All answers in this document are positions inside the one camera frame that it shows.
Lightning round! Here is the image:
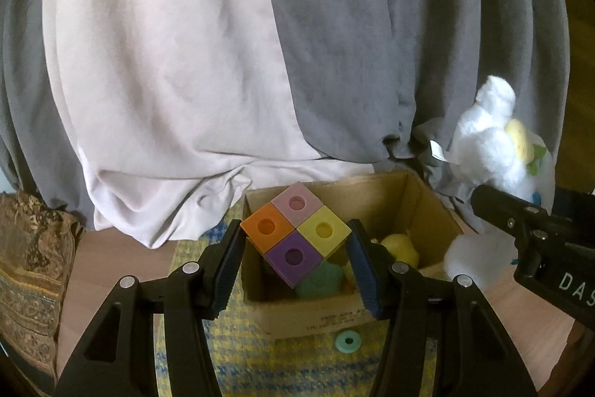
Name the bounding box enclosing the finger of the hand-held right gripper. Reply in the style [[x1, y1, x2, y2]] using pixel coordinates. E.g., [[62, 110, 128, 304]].
[[553, 187, 595, 225], [470, 184, 554, 240]]

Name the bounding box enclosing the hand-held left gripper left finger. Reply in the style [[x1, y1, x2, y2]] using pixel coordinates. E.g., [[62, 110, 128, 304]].
[[53, 218, 247, 397]]

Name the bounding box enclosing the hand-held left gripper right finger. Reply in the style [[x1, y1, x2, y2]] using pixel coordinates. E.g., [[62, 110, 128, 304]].
[[346, 218, 540, 397]]

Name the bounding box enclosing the yellow duck plush toy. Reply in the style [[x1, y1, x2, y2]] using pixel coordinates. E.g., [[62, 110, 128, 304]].
[[380, 233, 421, 271]]

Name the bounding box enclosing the teal star plush toy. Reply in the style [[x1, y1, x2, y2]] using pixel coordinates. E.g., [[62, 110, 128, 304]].
[[295, 260, 358, 300]]

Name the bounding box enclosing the brown cardboard box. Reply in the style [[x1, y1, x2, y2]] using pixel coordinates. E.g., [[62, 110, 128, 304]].
[[242, 170, 466, 339]]

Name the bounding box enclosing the white dog plush toy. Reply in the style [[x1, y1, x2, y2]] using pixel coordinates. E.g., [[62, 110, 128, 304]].
[[441, 75, 551, 291]]

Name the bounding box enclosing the multicoloured block cube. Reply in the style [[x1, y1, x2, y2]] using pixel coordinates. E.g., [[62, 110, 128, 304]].
[[240, 182, 353, 289]]

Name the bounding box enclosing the yellow and blue plaid mat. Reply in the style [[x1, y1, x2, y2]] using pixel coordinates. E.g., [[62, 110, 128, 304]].
[[153, 220, 447, 397]]

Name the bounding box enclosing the brown patterned cloth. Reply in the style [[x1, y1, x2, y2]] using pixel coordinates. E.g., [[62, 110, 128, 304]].
[[0, 191, 87, 397]]

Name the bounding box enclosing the pale pink curtain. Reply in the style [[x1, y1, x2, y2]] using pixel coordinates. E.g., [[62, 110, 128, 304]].
[[42, 0, 377, 250]]

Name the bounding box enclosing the grey curtain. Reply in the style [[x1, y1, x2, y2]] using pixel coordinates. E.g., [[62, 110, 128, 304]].
[[0, 0, 570, 205]]

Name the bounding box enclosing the teal ring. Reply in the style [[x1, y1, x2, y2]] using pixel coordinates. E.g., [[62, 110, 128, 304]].
[[335, 330, 363, 354]]

